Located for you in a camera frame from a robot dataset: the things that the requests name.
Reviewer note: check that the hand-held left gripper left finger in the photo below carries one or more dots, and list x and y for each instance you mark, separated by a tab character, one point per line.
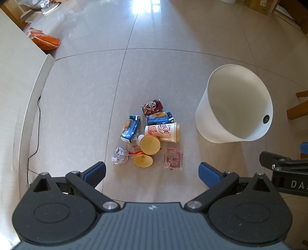
95	172

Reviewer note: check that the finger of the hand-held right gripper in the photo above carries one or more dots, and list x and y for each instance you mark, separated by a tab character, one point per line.
272	159

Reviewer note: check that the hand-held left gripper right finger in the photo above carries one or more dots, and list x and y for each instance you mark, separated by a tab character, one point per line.
209	174

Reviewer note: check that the white paper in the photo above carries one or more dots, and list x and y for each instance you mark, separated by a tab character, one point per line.
119	157

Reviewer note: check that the white plastic bin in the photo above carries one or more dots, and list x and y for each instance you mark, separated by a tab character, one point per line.
216	120

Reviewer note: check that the large blue juice carton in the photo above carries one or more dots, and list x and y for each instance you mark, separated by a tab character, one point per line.
131	129

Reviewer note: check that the cup with yellow lid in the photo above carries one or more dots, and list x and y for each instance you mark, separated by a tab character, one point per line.
161	132

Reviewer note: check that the red drink can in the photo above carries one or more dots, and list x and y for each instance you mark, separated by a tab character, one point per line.
152	107

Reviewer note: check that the blue object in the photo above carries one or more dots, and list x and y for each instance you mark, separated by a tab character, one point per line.
304	150

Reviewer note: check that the red sachet packet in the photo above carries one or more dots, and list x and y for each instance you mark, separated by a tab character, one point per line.
173	157

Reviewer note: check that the clear red plastic wrapper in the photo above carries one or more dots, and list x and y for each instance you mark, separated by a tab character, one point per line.
132	152

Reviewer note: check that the small orange peel half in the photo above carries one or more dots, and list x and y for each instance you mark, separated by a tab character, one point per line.
143	161

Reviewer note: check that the wooden chair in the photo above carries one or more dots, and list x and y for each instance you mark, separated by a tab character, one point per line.
296	110

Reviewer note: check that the small white bottle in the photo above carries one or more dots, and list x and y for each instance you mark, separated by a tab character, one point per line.
140	139

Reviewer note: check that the large orange peel half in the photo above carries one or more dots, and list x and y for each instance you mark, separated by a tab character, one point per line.
150	144

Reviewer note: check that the small blue juice carton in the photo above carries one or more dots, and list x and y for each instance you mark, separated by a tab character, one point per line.
160	117

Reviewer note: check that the orange snack bag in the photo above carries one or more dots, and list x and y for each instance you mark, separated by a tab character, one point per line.
47	42

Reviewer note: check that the cardboard box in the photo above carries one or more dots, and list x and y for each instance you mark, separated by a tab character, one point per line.
259	4

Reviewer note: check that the white plastic bag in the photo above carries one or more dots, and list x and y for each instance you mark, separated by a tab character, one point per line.
36	3

